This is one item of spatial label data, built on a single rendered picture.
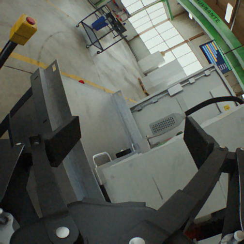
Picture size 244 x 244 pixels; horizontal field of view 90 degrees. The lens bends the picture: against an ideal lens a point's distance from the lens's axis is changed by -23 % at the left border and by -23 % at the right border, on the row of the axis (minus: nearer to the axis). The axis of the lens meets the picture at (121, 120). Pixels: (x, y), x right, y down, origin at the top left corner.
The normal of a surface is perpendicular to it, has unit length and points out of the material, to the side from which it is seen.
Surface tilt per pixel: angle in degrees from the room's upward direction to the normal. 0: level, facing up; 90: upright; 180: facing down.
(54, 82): 90
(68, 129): 30
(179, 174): 90
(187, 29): 90
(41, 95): 90
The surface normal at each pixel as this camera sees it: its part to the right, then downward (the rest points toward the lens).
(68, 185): -0.40, -0.04
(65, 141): 0.99, 0.01
